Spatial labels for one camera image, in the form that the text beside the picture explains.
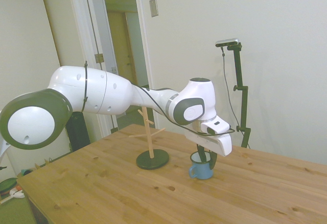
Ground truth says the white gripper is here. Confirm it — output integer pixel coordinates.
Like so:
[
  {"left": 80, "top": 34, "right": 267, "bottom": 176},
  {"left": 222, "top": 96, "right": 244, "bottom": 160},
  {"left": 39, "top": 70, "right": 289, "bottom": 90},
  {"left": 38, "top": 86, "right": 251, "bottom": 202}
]
[{"left": 184, "top": 129, "right": 233, "bottom": 170}]

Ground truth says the blue enamel mug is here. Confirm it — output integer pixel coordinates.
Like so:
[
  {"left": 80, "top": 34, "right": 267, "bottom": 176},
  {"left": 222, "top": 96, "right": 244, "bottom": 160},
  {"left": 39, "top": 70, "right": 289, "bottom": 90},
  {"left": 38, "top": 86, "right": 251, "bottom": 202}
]
[{"left": 188, "top": 151, "right": 214, "bottom": 181}]

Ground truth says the wooden mug tree black base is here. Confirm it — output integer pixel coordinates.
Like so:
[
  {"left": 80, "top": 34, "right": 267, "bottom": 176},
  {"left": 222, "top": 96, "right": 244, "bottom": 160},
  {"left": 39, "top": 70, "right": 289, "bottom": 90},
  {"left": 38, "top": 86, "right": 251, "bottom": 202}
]
[{"left": 129, "top": 106, "right": 171, "bottom": 170}]

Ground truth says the black suitcase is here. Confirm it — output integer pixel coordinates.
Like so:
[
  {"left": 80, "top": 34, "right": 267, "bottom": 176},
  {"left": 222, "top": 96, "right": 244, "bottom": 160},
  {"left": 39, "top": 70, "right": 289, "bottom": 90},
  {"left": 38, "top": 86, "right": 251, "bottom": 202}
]
[{"left": 65, "top": 111, "right": 91, "bottom": 154}]

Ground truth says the white door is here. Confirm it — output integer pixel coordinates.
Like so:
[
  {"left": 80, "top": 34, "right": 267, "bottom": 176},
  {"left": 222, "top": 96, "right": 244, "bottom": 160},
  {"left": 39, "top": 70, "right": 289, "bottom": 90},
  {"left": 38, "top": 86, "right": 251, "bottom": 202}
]
[{"left": 84, "top": 0, "right": 121, "bottom": 134}]

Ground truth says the open cardboard box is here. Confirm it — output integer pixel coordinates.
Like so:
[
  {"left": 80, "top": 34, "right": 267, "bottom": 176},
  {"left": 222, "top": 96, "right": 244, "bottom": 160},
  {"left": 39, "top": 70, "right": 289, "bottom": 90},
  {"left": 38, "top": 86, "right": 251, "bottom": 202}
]
[{"left": 16, "top": 157, "right": 55, "bottom": 179}]

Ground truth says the white and orange object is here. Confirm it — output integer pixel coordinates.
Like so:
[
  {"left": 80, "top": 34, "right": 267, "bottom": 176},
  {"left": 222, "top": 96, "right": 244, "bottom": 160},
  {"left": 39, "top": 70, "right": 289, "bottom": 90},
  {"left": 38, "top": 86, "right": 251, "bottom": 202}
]
[{"left": 0, "top": 186, "right": 27, "bottom": 205}]

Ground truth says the green round object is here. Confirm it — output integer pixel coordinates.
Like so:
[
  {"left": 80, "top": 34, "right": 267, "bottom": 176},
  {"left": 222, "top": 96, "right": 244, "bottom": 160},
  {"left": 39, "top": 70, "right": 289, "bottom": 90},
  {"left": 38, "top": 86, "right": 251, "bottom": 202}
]
[{"left": 0, "top": 178, "right": 18, "bottom": 196}]

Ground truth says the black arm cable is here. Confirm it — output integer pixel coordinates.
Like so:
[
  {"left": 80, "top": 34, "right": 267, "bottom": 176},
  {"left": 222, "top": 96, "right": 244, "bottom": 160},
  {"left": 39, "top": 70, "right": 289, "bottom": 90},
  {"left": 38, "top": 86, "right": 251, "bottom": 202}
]
[{"left": 136, "top": 85, "right": 236, "bottom": 136}]

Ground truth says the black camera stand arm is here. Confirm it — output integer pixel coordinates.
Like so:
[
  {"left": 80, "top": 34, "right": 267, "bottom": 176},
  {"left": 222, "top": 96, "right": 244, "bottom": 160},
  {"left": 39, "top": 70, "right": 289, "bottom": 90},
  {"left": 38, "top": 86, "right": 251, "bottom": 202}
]
[{"left": 226, "top": 43, "right": 252, "bottom": 150}]

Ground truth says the grey camera cable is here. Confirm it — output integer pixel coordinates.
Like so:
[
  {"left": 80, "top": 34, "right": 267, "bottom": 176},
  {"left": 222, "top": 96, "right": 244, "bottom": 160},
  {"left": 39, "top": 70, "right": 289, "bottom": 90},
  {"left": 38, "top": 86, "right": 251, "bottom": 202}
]
[{"left": 221, "top": 47, "right": 243, "bottom": 133}]

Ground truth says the grey exterior camera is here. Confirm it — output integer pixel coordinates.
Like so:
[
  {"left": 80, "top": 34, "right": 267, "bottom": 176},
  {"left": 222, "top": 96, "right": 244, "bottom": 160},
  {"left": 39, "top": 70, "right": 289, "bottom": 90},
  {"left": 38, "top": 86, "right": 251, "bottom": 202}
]
[{"left": 215, "top": 38, "right": 241, "bottom": 48}]

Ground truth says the metal wall switch plate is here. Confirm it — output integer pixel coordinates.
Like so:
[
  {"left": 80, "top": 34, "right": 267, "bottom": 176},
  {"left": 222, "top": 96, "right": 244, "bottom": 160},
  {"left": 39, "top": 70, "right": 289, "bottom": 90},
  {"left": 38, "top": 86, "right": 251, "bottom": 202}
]
[{"left": 149, "top": 0, "right": 159, "bottom": 18}]

